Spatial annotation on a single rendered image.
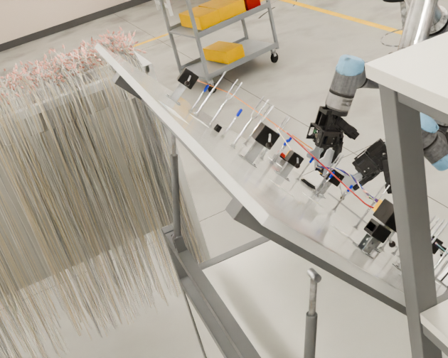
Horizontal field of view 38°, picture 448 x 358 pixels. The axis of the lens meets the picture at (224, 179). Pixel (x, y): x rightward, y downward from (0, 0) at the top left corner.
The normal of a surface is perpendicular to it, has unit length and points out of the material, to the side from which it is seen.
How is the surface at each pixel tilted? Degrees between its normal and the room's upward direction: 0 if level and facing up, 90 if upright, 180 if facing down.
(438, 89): 0
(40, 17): 90
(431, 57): 0
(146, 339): 0
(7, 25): 90
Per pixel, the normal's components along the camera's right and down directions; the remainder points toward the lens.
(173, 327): -0.22, -0.85
